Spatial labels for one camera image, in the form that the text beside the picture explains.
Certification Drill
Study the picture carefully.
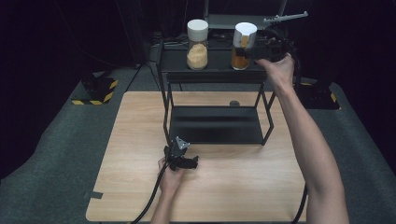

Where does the jar with faceted white lid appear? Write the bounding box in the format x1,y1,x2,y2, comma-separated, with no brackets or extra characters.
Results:
230,21,259,71

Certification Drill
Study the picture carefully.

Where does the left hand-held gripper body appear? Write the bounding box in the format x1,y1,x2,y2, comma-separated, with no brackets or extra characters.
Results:
163,135,191,172

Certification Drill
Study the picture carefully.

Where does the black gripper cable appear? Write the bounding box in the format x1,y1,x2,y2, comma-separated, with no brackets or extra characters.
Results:
132,161,172,224
279,29,310,224

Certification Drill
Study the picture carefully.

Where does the jar with round white lid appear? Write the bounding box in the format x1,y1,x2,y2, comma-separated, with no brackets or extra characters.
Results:
186,19,210,71

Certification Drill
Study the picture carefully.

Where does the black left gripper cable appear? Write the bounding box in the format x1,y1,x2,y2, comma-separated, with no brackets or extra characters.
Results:
132,161,172,224

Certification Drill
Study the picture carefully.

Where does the black metal two-tier rack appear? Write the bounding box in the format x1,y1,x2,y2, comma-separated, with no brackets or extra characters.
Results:
156,39,290,147

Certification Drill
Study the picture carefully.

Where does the person's right hand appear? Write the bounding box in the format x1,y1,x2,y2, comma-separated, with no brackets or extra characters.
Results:
256,51,297,95

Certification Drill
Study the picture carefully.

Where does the person's left hand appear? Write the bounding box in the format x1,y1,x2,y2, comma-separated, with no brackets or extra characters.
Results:
157,156,186,198

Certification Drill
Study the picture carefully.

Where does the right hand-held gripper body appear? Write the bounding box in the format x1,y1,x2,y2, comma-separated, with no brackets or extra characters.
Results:
252,10,310,63

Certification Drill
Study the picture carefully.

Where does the black base with striped edge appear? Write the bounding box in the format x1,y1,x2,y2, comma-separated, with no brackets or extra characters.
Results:
70,71,120,106
297,81,342,111

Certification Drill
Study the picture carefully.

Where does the grey tape strip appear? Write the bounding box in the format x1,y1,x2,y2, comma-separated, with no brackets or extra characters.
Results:
83,190,105,201

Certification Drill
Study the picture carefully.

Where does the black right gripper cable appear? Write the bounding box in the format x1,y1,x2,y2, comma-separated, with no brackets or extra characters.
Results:
279,29,310,224

